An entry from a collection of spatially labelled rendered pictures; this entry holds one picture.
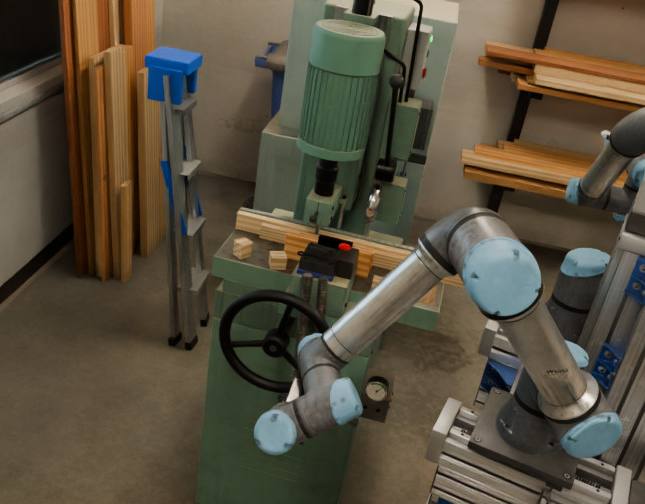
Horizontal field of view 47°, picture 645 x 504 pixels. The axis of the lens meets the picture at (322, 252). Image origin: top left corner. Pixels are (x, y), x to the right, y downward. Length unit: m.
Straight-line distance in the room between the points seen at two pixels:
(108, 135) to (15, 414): 1.19
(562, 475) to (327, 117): 0.95
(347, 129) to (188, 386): 1.44
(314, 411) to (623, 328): 0.77
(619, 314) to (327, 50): 0.89
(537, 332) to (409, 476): 1.49
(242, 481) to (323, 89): 1.22
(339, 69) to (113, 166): 1.71
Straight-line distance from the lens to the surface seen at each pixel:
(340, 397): 1.33
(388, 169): 2.04
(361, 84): 1.80
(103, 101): 3.21
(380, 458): 2.76
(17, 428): 2.79
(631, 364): 1.76
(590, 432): 1.49
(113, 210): 3.39
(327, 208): 1.93
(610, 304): 1.76
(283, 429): 1.33
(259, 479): 2.36
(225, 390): 2.18
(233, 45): 4.42
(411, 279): 1.35
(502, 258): 1.19
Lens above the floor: 1.86
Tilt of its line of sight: 28 degrees down
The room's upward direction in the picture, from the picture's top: 10 degrees clockwise
